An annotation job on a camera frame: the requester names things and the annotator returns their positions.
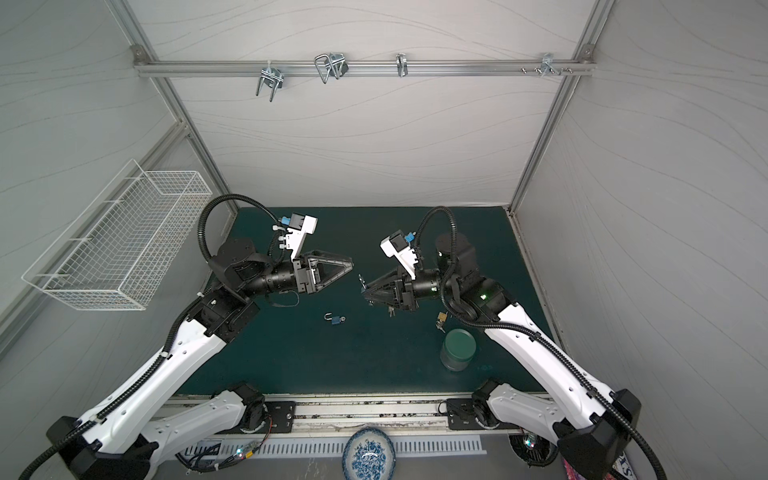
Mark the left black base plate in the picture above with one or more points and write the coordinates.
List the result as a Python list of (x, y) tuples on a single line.
[(273, 416)]

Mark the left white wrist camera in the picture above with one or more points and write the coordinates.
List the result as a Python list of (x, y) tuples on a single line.
[(292, 232)]

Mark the metal bolt clamp right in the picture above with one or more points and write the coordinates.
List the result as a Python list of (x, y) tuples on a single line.
[(547, 67)]

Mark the aluminium crossbar rail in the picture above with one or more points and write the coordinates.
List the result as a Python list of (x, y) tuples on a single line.
[(357, 68)]

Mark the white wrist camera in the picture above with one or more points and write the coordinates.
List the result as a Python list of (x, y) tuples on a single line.
[(292, 232), (398, 245)]

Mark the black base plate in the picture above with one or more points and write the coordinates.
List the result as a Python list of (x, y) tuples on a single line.
[(465, 414), (273, 416)]

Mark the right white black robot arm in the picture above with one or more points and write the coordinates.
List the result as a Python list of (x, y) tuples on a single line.
[(588, 423)]

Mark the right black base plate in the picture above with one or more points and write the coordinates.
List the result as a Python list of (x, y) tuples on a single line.
[(465, 414)]

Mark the blue padlock left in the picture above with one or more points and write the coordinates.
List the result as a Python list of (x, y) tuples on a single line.
[(334, 319)]

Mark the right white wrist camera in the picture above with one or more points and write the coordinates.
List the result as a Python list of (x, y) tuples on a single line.
[(398, 245)]

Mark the green lidded jar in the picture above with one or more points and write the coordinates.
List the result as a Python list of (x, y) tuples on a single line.
[(458, 349)]

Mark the brass padlock with keys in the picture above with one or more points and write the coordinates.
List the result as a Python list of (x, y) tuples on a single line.
[(441, 320)]

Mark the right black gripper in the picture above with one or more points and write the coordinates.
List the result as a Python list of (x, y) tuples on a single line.
[(405, 290)]

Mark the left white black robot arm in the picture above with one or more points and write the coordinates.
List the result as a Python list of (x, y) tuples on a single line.
[(119, 438)]

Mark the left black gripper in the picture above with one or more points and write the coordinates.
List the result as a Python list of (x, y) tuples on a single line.
[(305, 277)]

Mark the pink Fox's candy bag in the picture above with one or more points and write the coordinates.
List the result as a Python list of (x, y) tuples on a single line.
[(623, 466)]

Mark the metal U-bolt clamp middle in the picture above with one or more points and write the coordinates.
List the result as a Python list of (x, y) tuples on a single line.
[(331, 65)]

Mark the small metal bracket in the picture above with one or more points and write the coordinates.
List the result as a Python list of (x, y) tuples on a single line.
[(401, 65)]

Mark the blue white patterned plate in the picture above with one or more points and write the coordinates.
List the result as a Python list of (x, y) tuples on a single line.
[(369, 455)]

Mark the black round fan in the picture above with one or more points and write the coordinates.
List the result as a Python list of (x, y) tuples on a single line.
[(533, 450)]

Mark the metal u-bolt clamp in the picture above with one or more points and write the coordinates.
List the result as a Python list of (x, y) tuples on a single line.
[(331, 65), (271, 79)]

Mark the white wire basket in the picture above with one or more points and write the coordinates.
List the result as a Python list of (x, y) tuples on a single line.
[(114, 255)]

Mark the white vented cable duct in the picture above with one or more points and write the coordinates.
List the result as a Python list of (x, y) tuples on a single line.
[(411, 446)]

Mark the metal U-bolt clamp left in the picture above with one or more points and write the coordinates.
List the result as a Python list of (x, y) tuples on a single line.
[(271, 79)]

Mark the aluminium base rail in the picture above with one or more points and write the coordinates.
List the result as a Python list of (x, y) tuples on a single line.
[(414, 414)]

